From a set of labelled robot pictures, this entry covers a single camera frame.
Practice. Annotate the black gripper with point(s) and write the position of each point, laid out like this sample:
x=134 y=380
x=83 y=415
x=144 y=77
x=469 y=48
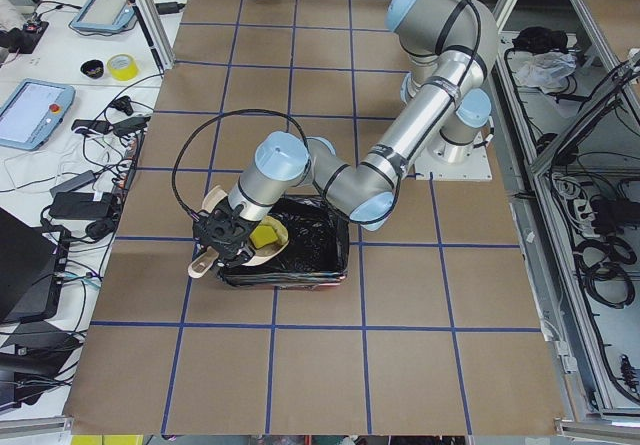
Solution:
x=243 y=255

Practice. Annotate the yellow sponge piece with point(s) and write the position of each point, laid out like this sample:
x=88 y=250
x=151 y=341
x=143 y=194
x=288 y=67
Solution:
x=263 y=235

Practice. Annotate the beige plastic dustpan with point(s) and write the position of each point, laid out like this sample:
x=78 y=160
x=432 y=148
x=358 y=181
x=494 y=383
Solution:
x=206 y=257

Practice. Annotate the pale crescent bread piece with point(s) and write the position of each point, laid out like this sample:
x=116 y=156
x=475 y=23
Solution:
x=279 y=227

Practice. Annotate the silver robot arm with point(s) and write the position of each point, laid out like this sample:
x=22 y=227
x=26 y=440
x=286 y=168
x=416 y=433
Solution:
x=452 y=45

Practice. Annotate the pink bin with black bag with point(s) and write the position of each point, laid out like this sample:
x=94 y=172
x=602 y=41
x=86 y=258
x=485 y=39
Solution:
x=317 y=253

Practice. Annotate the black power adapter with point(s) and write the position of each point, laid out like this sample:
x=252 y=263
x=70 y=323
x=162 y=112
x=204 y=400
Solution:
x=82 y=205

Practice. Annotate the yellow tape roll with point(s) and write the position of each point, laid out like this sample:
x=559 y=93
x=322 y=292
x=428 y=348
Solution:
x=122 y=67

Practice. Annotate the black laptop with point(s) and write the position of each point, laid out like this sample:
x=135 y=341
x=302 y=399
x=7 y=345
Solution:
x=32 y=265

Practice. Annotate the small black bowl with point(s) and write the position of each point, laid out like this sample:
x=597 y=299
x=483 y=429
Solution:
x=93 y=68

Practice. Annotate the blue teach pendant near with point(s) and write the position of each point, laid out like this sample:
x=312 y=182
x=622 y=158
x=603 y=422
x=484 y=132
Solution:
x=32 y=113

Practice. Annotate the blue teach pendant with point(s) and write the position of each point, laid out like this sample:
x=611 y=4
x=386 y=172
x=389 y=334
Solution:
x=104 y=17
x=32 y=113

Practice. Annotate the blue teach pendant far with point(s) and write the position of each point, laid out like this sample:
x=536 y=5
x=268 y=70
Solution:
x=104 y=17

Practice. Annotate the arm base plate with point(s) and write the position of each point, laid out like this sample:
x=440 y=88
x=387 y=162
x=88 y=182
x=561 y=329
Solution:
x=455 y=153

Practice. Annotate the aluminium frame post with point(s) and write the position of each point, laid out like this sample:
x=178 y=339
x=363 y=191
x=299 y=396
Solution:
x=154 y=34

